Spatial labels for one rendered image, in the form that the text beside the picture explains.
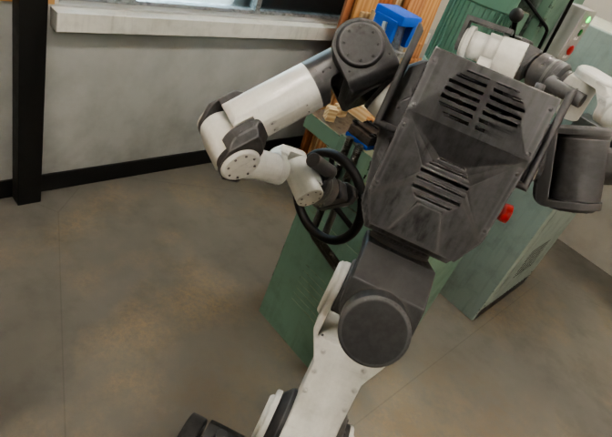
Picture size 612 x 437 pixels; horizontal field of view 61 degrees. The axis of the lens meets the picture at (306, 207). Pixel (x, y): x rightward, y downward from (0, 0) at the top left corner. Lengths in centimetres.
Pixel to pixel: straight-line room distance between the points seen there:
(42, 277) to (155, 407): 70
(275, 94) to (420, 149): 28
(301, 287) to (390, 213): 117
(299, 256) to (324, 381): 92
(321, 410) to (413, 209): 48
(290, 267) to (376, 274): 115
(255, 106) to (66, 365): 129
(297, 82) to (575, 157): 50
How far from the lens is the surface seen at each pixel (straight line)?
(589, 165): 101
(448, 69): 81
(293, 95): 93
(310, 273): 192
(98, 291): 218
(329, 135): 172
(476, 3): 153
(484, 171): 82
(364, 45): 92
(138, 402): 189
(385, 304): 80
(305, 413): 111
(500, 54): 101
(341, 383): 108
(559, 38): 180
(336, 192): 126
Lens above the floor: 159
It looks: 33 degrees down
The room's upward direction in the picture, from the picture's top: 22 degrees clockwise
